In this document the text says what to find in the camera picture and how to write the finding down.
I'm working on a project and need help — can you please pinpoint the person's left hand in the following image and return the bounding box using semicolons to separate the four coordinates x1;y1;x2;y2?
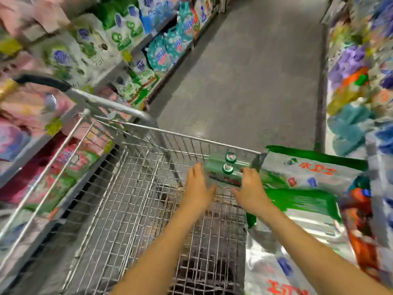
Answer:
180;163;217;214

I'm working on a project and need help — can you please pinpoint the person's right hand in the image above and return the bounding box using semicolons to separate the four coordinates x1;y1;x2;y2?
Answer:
231;166;275;217

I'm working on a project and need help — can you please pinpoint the pack of green small bottles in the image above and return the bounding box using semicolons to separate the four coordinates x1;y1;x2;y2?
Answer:
203;150;266;189

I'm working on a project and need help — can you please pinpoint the large green white cleaner pouch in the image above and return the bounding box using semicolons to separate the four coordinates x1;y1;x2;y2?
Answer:
245;186;358;269
260;145;370;202
244;229;364;295

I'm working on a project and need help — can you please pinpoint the cluster of orange trigger sprayers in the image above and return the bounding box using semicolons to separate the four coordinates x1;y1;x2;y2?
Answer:
343;186;383;281

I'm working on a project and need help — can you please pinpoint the cluster of teal cleaner bottles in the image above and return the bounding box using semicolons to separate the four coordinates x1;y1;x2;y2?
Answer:
327;100;377;159

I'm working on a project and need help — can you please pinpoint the row of teal blue pouches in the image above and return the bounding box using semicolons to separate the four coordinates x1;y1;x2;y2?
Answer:
137;0;217;75

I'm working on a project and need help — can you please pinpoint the row of purple cleaner bottles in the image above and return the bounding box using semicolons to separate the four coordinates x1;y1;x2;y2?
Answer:
330;45;370;91

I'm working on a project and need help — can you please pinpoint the row of green white pouches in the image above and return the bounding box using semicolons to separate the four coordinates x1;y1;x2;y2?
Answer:
38;0;158;109

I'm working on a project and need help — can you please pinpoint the stack of pink detergent pouches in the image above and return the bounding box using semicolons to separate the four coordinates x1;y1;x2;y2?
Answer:
0;51;115;214

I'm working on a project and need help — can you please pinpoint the person's right forearm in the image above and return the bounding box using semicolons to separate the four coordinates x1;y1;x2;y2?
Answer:
253;202;393;295

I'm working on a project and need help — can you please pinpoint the person's left forearm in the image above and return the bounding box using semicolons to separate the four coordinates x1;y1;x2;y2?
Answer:
109;202;214;295

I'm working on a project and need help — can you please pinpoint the grey shopping cart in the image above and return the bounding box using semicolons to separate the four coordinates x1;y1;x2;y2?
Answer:
0;73;370;295

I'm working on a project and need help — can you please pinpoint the store shelving with refill pouches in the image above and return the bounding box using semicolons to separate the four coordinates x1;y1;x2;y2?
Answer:
0;0;229;293

